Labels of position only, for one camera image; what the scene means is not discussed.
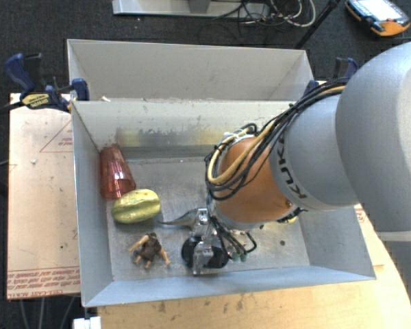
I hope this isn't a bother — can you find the black round object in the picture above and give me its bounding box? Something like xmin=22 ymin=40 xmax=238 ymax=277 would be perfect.
xmin=181 ymin=236 xmax=231 ymax=270

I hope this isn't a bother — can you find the brown toy figure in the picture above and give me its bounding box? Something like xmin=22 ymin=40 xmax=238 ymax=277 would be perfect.
xmin=127 ymin=232 xmax=172 ymax=271

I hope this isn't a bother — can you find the yellow-green toy squash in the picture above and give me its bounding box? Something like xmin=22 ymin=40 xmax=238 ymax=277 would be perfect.
xmin=110 ymin=188 xmax=162 ymax=225

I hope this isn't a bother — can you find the grey toy dinosaur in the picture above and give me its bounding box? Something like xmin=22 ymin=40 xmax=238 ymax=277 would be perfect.
xmin=157 ymin=208 xmax=201 ymax=227

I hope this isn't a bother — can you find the grey metal bin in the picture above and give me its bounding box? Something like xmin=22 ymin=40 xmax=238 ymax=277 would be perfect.
xmin=66 ymin=38 xmax=377 ymax=308

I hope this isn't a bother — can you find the orange clear plastic cup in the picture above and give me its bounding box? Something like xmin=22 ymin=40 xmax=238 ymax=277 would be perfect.
xmin=99 ymin=144 xmax=137 ymax=199

